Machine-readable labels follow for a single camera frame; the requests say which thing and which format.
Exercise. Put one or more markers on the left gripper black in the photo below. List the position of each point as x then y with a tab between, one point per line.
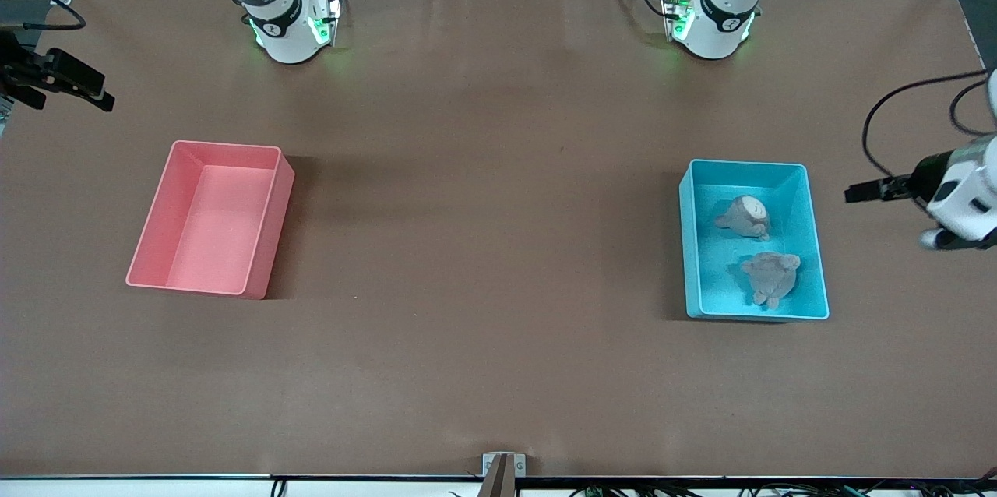
924	174

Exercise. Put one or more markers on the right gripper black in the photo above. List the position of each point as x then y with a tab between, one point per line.
17	68

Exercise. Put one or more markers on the plain grey plush toy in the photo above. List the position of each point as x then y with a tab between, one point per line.
771	279

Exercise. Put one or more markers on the grey plush toy white face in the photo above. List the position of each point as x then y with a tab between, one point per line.
744	218

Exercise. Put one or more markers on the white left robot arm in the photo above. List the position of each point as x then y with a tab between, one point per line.
720	14

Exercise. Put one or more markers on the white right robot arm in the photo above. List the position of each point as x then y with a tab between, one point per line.
280	22

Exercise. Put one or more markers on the pink plastic box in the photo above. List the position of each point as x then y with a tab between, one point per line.
210	232

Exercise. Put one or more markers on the blue plastic box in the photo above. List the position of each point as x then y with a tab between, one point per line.
716	279

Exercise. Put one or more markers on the metal base connector plate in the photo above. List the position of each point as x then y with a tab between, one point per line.
331	14
674	10

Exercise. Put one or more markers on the metal table edge bracket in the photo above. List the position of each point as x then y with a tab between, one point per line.
488	464

